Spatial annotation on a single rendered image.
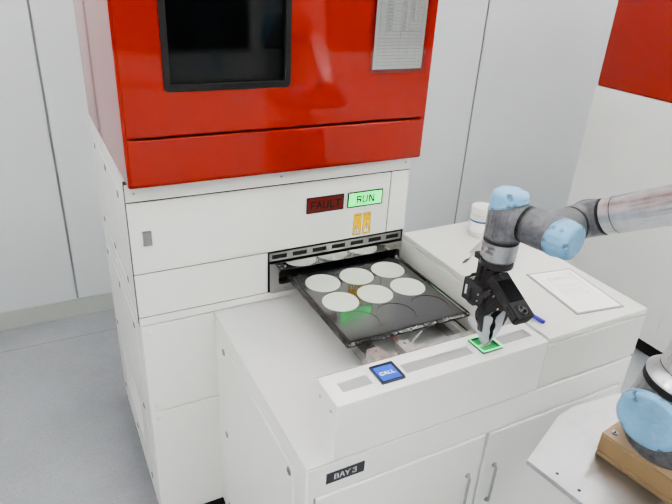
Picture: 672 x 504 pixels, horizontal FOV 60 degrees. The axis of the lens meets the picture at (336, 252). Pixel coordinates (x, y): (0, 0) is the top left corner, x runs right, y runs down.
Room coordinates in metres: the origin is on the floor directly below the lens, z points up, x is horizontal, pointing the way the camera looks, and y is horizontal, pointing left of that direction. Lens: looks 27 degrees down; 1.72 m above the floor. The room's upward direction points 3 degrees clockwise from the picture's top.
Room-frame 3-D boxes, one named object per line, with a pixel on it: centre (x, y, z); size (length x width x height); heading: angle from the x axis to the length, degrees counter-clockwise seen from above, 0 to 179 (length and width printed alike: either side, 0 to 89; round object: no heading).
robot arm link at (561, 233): (1.05, -0.42, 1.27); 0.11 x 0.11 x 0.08; 42
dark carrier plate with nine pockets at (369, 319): (1.40, -0.11, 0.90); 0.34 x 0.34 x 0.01; 29
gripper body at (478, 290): (1.12, -0.34, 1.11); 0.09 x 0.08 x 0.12; 29
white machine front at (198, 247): (1.49, 0.15, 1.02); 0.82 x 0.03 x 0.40; 119
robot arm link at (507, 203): (1.11, -0.34, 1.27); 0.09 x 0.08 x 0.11; 42
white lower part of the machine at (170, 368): (1.79, 0.32, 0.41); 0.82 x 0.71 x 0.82; 119
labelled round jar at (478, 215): (1.70, -0.45, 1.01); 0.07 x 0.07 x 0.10
